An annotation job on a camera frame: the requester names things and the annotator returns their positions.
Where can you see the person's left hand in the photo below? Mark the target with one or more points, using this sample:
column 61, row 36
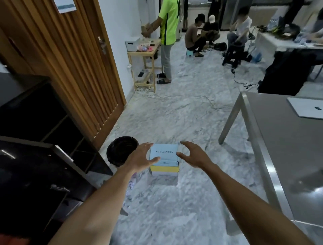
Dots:
column 140, row 159

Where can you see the person's right hand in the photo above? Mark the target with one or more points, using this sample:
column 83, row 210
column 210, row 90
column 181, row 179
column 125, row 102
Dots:
column 198, row 157

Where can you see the yellow shoebox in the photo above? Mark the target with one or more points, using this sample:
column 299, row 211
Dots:
column 164, row 169

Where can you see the light blue Veranevada box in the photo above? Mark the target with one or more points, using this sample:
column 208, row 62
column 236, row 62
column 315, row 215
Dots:
column 166, row 151

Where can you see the white grey patterned shoebox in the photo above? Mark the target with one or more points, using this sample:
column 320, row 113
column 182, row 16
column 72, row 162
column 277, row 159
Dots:
column 164, row 174

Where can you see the dark wooden cabinet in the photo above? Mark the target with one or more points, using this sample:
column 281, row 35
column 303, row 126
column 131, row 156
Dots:
column 15, row 88

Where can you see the person's left forearm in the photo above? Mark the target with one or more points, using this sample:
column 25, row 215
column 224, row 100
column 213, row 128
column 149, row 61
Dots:
column 96, row 212

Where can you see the person's right forearm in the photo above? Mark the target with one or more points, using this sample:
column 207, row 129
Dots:
column 252, row 209

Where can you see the grey rectangular table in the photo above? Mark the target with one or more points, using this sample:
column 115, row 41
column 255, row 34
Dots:
column 290, row 151

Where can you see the small teal stool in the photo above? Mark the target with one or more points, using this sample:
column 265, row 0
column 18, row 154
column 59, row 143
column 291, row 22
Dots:
column 189, row 53

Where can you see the black stool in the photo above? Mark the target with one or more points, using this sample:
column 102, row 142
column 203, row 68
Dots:
column 232, row 56

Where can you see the light wooden table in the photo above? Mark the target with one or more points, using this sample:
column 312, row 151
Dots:
column 149, row 49

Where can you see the brown wooden slatted door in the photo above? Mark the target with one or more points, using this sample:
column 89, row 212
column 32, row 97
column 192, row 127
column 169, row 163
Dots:
column 63, row 75

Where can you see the white storage box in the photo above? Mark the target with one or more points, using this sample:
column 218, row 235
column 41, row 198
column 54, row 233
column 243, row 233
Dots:
column 132, row 45

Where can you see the silver laptop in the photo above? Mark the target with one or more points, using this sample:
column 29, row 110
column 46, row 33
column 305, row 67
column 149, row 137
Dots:
column 305, row 108

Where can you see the black jacket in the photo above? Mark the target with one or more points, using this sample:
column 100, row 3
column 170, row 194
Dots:
column 285, row 73

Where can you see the long white table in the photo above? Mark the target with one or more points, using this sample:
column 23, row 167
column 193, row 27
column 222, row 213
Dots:
column 272, row 43

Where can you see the white blue paper sheet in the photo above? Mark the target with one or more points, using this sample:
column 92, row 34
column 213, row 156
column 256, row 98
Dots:
column 64, row 5

